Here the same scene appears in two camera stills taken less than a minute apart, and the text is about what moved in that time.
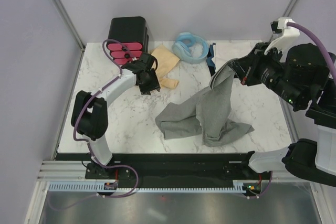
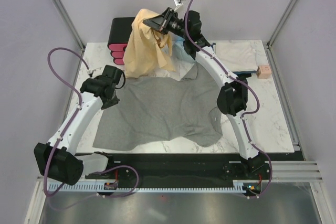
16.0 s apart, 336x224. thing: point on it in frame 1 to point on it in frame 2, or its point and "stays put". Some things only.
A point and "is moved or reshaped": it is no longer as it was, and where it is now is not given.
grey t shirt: x=209 y=108 is moved or reshaped
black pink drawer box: x=127 y=39 stays put
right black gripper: x=247 y=67 to x=159 y=23
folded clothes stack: x=221 y=52 stays put
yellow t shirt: x=165 y=61 to x=148 y=49
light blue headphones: x=180 y=48 stays put
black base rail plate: x=167 y=167 stays put
